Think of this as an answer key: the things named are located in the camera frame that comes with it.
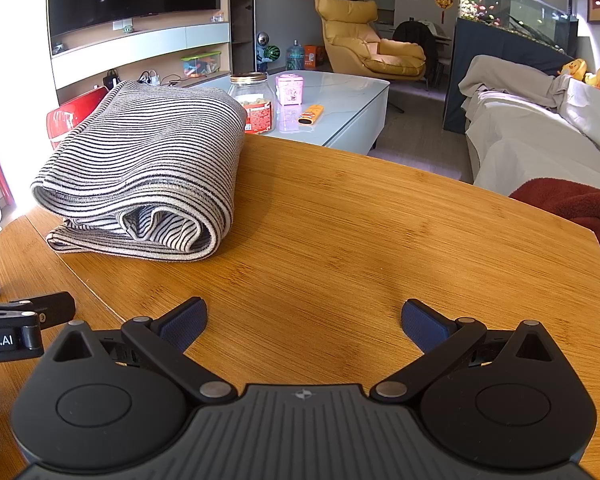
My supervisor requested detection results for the black chair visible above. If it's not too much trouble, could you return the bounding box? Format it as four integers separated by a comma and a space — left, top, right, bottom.
392, 20, 439, 88

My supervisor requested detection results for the green lid plastic container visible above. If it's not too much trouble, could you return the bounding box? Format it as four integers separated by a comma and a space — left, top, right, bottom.
181, 52, 222, 77

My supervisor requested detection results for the grey sofa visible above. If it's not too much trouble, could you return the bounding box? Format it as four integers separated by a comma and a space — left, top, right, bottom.
459, 55, 600, 197

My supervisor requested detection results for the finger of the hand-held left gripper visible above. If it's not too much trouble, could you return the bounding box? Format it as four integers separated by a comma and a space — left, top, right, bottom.
0, 291, 77, 332

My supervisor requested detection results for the red bin with emblem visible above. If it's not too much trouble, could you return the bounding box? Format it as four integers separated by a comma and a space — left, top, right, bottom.
46, 86, 109, 151

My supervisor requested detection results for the orange snack packet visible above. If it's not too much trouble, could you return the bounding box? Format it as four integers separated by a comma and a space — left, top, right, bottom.
298, 104, 326, 126

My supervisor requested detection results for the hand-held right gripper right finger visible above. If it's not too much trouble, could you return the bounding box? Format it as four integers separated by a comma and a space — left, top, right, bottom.
369, 298, 553, 404

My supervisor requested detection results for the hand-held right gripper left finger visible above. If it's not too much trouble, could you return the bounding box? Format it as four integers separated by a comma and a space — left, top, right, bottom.
52, 297, 238, 406

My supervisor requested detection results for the blue water bottle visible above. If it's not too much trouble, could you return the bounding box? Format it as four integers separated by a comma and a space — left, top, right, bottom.
285, 40, 306, 72

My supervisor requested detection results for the watermelon ball toy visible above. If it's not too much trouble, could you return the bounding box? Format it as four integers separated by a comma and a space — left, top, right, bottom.
256, 31, 281, 69

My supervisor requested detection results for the television wall cabinet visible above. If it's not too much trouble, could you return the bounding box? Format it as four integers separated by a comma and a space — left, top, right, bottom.
49, 9, 232, 107

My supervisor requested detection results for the glass jar with red label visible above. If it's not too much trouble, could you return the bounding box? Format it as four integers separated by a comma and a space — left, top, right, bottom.
228, 72, 277, 136

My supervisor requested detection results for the grey striped shirt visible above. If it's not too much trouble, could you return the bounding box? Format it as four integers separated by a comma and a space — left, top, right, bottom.
30, 80, 248, 262

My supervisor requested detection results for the pink box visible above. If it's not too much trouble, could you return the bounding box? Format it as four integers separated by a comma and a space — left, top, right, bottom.
275, 72, 305, 107

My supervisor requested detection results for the beige blanket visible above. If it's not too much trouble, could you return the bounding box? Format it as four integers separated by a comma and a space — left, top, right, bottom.
459, 55, 577, 111

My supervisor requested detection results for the yellow duck plush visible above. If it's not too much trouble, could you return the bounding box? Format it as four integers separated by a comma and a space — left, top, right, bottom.
560, 58, 588, 81

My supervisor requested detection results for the glass fish tank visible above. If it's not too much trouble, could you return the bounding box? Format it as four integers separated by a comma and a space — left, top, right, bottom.
459, 0, 579, 54

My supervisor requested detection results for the yellow armchair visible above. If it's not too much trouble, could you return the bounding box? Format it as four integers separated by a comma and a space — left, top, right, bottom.
314, 0, 427, 79

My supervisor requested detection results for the white coffee table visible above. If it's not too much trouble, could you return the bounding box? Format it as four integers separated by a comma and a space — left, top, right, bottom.
182, 70, 391, 157

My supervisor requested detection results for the red-brown fleece jacket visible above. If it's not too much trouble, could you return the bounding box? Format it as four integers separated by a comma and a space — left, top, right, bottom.
509, 177, 600, 297

